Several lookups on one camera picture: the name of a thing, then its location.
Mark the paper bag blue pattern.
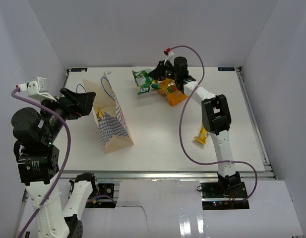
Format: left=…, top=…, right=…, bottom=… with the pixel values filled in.
left=82, top=73, right=134, bottom=153

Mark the aluminium front rail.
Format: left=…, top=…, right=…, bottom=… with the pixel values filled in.
left=61, top=171, right=275, bottom=180

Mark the blue label right corner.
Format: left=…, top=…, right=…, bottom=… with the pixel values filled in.
left=218, top=67, right=235, bottom=71

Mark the yellow M&M's packet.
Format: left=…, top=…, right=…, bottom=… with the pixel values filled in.
left=96, top=108, right=104, bottom=123

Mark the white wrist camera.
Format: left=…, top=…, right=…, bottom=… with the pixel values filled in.
left=164, top=48, right=175, bottom=66
left=16, top=76, right=56, bottom=102

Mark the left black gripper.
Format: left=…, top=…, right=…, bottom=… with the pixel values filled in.
left=38, top=86, right=95, bottom=142

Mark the orange snack multipack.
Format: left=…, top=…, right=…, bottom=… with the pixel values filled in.
left=157, top=78, right=188, bottom=106

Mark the blue label left corner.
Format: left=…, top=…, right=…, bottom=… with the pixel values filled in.
left=70, top=67, right=88, bottom=72

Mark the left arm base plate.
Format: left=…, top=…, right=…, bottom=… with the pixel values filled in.
left=85, top=183, right=115, bottom=209

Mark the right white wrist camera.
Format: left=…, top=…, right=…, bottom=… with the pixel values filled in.
left=164, top=48, right=175, bottom=66

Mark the blue label corner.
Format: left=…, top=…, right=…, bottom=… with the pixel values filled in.
left=70, top=67, right=88, bottom=72
left=218, top=67, right=235, bottom=71

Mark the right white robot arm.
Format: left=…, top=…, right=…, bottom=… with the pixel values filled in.
left=148, top=57, right=241, bottom=198

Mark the yellow snack bar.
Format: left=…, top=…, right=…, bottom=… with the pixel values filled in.
left=194, top=126, right=208, bottom=145

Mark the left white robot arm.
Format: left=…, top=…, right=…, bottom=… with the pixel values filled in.
left=11, top=88, right=99, bottom=238

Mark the green snack packet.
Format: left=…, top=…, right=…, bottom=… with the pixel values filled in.
left=132, top=69, right=161, bottom=95

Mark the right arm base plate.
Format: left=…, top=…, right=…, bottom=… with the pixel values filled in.
left=196, top=182, right=250, bottom=211

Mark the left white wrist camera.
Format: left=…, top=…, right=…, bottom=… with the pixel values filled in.
left=16, top=76, right=56, bottom=102

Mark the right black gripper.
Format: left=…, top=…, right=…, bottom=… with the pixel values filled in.
left=148, top=60, right=179, bottom=81

